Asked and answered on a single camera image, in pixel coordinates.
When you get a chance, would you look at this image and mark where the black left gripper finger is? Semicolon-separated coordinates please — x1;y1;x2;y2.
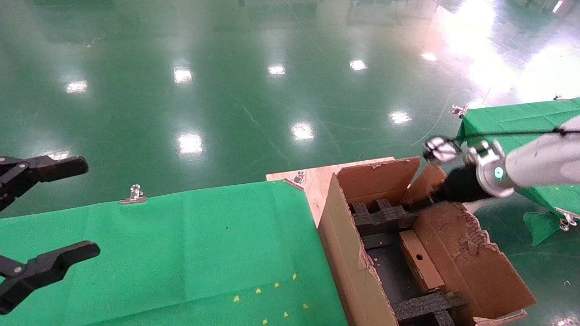
0;241;101;316
0;156;90;212

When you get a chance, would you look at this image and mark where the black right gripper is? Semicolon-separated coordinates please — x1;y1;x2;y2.
433;165;493;203

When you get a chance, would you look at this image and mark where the brown cardboard box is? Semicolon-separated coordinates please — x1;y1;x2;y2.
399;230;447;294

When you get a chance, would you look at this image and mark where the large open brown carton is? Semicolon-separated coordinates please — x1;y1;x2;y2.
317;156;539;326

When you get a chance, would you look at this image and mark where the plain green table cloth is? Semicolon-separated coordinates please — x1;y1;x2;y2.
455;98;580;247

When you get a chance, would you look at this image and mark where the black foam insert block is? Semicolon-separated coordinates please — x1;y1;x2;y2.
350;198;420;237
391;291;469;326

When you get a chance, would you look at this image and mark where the black foam base sheet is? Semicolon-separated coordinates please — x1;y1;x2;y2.
361;231;424;304

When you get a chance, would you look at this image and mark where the green cloth with yellow marks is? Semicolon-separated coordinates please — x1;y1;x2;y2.
0;180;348;326

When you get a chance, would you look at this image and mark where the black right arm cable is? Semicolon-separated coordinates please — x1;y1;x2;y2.
460;128;580;138

